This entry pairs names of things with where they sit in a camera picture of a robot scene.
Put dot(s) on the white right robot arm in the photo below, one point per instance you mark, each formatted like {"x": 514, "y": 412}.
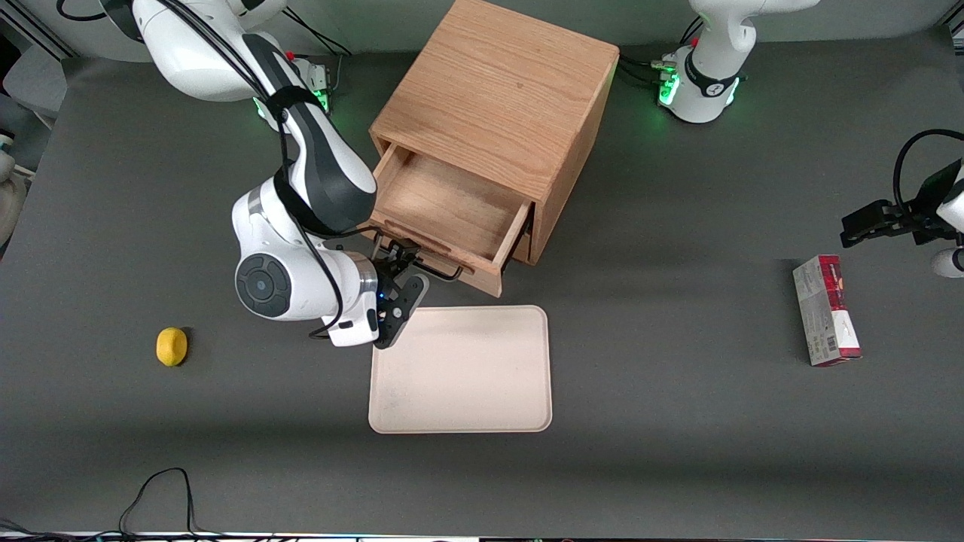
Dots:
{"x": 188, "y": 53}

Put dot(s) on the yellow lemon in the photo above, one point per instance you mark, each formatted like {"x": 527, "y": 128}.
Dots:
{"x": 172, "y": 347}

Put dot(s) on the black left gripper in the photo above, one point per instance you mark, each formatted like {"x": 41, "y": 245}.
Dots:
{"x": 916, "y": 216}

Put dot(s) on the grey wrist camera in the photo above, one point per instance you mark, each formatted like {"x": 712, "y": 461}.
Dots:
{"x": 947, "y": 263}
{"x": 399, "y": 316}

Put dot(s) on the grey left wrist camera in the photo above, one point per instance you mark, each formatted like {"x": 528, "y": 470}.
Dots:
{"x": 947, "y": 263}

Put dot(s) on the wooden drawer with notched edge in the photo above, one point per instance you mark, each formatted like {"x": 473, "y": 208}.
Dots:
{"x": 444, "y": 203}

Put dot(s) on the aluminium frame rail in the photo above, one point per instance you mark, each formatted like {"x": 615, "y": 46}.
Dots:
{"x": 955, "y": 15}

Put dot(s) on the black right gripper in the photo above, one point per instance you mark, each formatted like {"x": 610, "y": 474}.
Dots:
{"x": 388, "y": 269}

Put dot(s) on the plain wooden drawer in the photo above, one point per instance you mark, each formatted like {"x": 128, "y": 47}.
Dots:
{"x": 527, "y": 250}

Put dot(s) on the beige plastic tray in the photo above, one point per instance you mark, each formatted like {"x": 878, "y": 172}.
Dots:
{"x": 467, "y": 376}

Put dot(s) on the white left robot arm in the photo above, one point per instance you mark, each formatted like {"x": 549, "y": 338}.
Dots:
{"x": 715, "y": 45}

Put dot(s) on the grey and red carton box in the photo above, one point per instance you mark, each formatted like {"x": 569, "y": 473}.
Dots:
{"x": 827, "y": 312}

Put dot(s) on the oak wooden cabinet body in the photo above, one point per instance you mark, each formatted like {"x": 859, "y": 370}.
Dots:
{"x": 497, "y": 83}

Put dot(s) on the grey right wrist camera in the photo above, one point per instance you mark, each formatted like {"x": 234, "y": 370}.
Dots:
{"x": 399, "y": 316}

